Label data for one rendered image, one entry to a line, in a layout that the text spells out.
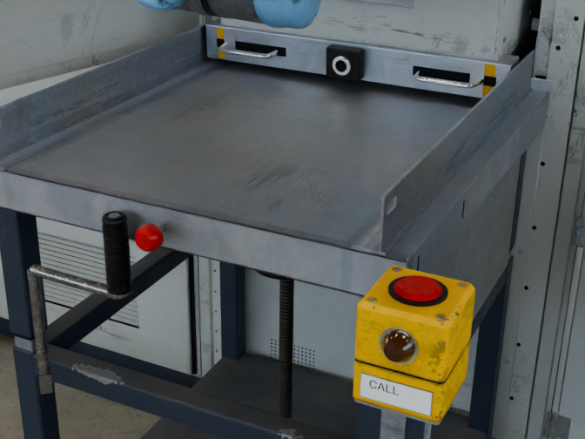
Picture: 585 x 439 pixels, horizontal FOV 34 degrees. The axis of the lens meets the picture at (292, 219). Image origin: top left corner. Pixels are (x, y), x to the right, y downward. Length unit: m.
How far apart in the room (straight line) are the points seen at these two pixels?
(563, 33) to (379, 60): 0.30
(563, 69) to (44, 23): 0.85
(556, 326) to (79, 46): 0.97
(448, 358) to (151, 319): 1.44
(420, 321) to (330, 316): 1.18
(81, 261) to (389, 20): 1.00
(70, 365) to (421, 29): 0.74
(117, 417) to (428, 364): 1.46
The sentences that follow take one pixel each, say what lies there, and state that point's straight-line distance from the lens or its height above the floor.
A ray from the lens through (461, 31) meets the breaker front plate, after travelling 1.53.
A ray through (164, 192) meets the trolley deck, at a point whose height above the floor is 0.82.
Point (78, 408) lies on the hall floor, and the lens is 2.23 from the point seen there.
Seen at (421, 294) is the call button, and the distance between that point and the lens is 0.79.
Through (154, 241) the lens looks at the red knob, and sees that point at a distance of 1.12.
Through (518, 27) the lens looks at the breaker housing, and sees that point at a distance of 1.63.
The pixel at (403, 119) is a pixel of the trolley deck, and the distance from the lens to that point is 1.45.
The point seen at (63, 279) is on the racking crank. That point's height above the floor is 0.70.
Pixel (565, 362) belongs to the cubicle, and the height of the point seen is 0.34.
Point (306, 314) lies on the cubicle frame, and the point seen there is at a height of 0.29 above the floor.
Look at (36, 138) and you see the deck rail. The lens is 1.38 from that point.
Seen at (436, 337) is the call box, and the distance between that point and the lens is 0.77.
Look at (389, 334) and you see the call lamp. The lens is 0.78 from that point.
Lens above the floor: 1.29
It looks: 25 degrees down
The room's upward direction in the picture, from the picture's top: 1 degrees clockwise
